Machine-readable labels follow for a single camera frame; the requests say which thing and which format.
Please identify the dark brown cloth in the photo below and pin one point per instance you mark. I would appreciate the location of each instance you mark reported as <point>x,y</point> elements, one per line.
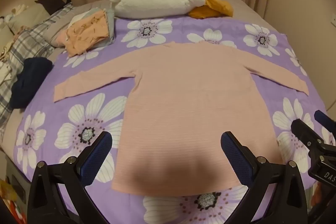
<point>52,2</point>

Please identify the white printed cloth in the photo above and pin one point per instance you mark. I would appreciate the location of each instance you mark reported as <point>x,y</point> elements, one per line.
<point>6,74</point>

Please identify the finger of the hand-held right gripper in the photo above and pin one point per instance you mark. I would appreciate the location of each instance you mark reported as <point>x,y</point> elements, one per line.
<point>302,132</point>
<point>324,119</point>

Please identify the pink long-sleeve shirt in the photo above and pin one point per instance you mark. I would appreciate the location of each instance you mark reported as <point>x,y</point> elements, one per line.
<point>183,108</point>

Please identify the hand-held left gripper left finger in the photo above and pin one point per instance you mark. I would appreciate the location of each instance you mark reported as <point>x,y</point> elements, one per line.
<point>97,158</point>

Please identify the red printed bag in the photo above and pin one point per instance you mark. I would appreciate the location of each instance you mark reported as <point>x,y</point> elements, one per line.
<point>10,208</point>

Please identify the beige pillow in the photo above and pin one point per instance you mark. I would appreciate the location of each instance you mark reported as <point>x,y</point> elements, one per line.
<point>29,15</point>

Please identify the peach printed cloth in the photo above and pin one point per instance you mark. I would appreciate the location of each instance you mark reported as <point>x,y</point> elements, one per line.
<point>86,29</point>

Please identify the pink folded cloth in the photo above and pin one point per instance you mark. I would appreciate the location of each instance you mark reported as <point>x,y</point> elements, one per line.
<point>62,39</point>

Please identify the navy cloth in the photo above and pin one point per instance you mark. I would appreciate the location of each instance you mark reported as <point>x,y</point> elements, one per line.
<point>29,82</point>

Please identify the purple floral blanket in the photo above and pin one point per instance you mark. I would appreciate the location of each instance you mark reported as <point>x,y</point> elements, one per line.
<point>179,27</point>

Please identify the small white plush toy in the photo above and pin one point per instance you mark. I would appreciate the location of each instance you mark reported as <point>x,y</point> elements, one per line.
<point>19,10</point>

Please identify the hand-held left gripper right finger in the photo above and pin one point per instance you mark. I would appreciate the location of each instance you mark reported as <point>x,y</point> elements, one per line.
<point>235,158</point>

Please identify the brown white plush toy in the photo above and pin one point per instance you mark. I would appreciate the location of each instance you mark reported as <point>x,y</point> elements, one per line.
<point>6,53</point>

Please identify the plaid quilt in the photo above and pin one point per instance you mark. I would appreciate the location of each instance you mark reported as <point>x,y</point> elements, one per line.
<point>39,35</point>

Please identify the grey folded cloth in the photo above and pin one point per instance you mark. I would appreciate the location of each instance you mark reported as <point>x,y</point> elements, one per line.
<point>111,27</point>

